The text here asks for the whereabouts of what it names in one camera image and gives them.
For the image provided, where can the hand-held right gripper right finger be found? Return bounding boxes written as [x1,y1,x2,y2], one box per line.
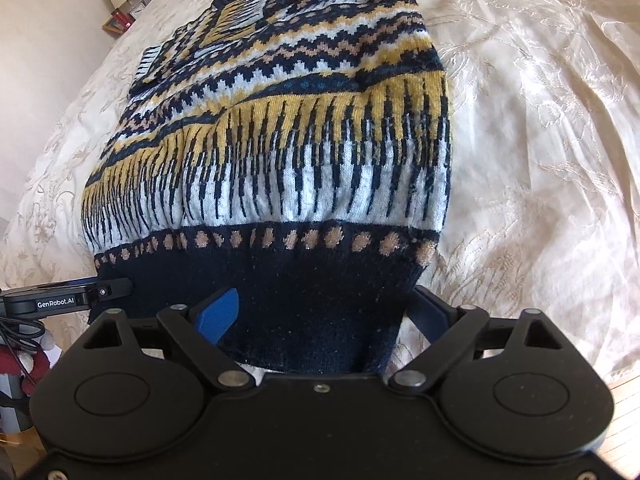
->
[389,285,563,393]

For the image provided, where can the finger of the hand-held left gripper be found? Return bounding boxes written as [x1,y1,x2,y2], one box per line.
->
[75,276,134,306]

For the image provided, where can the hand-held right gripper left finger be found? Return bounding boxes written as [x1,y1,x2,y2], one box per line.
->
[82,287,253,392]

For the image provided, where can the navy yellow white patterned sweater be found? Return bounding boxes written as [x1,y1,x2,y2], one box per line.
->
[82,0,453,376]

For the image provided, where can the dark red cloth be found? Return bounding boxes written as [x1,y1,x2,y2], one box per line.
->
[0,334,57,377]

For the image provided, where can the bed with white embroidered bedspread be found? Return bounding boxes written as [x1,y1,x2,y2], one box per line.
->
[0,0,640,386]

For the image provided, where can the black cable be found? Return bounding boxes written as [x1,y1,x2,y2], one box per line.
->
[0,316,47,393]

